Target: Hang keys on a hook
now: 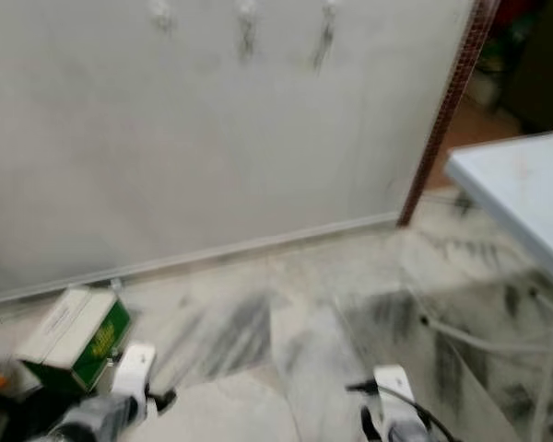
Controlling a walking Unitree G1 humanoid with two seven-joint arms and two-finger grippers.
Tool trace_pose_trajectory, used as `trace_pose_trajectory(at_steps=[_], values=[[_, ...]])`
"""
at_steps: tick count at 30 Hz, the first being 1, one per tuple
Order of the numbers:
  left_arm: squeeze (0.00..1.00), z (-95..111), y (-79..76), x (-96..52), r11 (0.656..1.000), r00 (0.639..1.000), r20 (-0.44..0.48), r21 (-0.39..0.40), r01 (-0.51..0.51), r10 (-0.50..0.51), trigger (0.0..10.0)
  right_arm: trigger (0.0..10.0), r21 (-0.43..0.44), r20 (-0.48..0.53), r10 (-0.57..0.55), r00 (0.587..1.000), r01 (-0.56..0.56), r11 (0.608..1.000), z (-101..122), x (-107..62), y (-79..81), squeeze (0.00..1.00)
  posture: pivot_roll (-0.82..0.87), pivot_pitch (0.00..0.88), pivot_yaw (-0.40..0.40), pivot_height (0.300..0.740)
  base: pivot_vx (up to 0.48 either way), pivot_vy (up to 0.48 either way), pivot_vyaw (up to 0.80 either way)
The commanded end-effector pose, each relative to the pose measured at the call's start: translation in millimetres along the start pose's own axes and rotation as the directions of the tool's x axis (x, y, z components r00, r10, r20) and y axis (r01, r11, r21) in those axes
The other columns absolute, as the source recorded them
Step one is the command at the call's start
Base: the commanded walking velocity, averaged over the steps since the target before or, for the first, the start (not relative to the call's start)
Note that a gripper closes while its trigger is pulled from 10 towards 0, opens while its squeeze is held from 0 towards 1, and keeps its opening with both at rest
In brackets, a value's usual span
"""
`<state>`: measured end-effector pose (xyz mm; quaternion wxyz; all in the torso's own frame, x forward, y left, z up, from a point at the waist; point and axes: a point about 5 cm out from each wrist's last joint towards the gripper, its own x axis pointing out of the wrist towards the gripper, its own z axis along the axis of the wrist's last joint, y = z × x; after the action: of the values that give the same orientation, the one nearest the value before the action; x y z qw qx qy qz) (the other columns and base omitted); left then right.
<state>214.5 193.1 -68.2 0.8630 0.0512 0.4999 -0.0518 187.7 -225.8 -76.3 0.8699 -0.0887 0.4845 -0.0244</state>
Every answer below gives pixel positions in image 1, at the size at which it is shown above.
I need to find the green and white carton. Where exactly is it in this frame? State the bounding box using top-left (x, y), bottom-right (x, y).
top-left (15, 285), bottom-right (133, 392)

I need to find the white table leg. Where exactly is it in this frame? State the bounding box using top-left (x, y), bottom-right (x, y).
top-left (419, 316), bottom-right (553, 360)

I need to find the white baseboard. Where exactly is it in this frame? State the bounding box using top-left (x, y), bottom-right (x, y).
top-left (0, 212), bottom-right (402, 307)

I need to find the white table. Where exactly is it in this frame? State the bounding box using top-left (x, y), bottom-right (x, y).
top-left (445, 129), bottom-right (553, 296)

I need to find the small dark key bunch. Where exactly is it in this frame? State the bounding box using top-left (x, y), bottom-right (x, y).
top-left (238, 18), bottom-right (259, 64)

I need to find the long dark key bunch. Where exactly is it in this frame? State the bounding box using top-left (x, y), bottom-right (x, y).
top-left (311, 17), bottom-right (336, 73)

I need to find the dark wooden cabinet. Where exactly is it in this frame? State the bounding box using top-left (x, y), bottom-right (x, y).
top-left (502, 0), bottom-right (553, 134)

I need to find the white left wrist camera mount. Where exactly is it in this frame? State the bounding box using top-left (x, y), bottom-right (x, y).
top-left (115, 343), bottom-right (158, 404)

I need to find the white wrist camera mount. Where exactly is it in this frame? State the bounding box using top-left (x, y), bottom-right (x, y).
top-left (371, 365), bottom-right (414, 426)
top-left (115, 343), bottom-right (158, 404)

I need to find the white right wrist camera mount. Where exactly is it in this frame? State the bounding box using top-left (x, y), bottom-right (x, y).
top-left (371, 365), bottom-right (414, 426)

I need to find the brown wall edge trim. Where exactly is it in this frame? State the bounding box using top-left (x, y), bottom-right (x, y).
top-left (395, 0), bottom-right (503, 228)

